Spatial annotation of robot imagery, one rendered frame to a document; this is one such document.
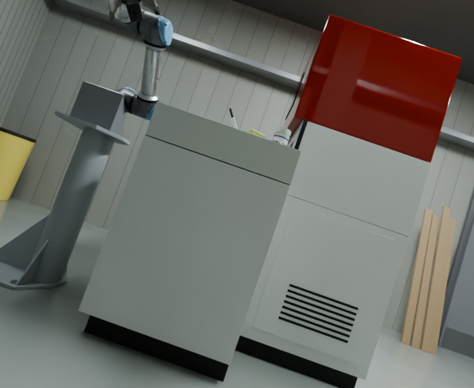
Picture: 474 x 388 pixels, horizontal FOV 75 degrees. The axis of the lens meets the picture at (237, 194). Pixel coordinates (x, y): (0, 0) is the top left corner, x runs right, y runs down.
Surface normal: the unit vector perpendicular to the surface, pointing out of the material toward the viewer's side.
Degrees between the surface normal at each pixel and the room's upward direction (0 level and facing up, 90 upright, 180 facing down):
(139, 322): 90
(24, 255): 90
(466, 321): 90
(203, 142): 90
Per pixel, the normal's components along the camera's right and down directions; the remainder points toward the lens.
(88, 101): 0.01, -0.07
